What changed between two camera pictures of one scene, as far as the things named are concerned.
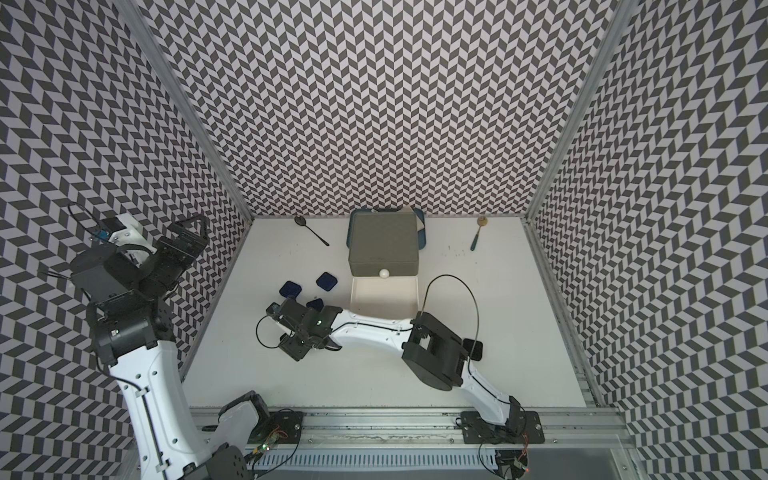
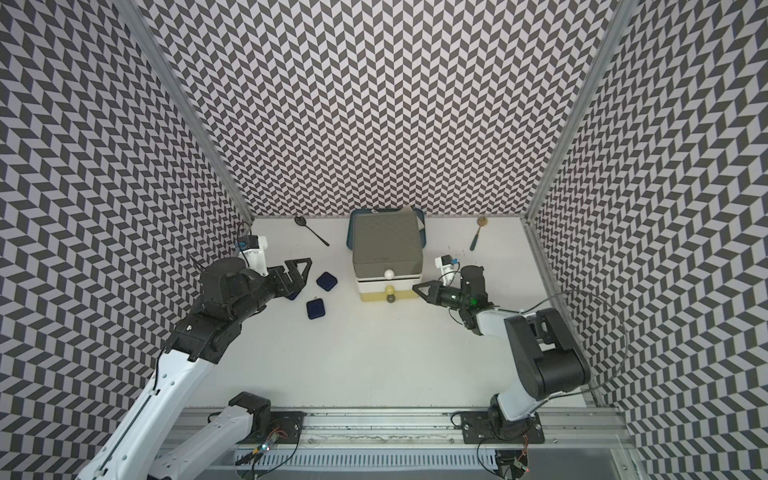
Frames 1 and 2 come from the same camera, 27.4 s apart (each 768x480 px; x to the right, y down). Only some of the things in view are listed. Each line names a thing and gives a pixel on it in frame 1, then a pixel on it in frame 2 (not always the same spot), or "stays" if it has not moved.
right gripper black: x=291 y=347 → x=434 y=293
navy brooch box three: x=316 y=303 stays
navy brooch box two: x=327 y=281 stays
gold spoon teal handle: x=481 y=221 stays
